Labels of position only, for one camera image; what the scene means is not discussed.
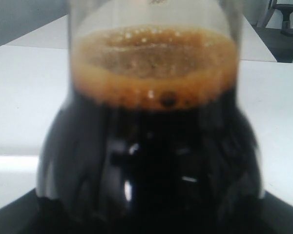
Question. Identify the dark soy sauce bottle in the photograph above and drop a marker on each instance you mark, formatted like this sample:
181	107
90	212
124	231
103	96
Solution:
150	139

